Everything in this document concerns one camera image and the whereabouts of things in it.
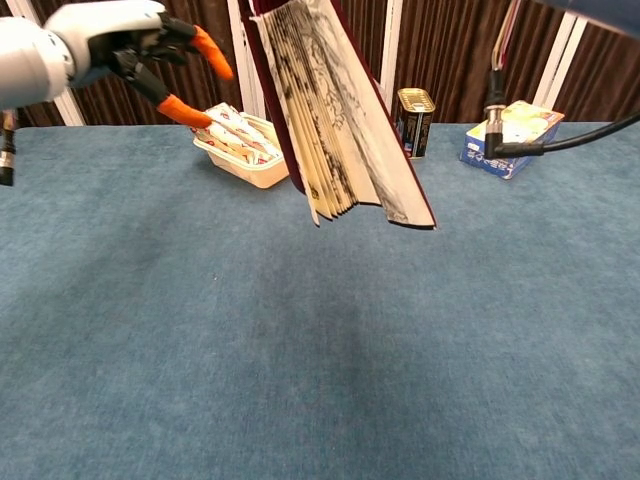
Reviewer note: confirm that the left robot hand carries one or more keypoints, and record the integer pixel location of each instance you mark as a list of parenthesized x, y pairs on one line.
[(110, 27)]

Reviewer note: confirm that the red ribbed paper folding fan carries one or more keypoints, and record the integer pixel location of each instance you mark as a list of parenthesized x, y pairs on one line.
[(340, 125)]

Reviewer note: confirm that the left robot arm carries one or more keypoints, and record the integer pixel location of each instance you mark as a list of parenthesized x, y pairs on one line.
[(25, 60)]

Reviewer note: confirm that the white red snack packet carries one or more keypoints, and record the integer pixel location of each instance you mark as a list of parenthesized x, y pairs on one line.
[(240, 135), (262, 132), (222, 142)]

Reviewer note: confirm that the cream plastic food tray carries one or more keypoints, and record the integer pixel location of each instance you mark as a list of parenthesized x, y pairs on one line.
[(255, 176)]

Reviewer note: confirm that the black gold tin can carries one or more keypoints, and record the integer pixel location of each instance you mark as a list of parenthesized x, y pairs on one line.
[(415, 130)]

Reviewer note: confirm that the blue felt table cloth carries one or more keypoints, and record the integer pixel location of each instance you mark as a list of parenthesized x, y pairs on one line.
[(200, 350)]

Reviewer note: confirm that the dark brown curtain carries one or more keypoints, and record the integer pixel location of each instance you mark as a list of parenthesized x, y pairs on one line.
[(450, 45)]

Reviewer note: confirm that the blue yellow cardboard box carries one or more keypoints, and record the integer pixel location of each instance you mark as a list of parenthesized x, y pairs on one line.
[(520, 125)]

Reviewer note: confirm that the white frame post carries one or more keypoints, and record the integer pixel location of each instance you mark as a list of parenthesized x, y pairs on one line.
[(245, 75), (560, 60), (390, 50), (70, 105)]

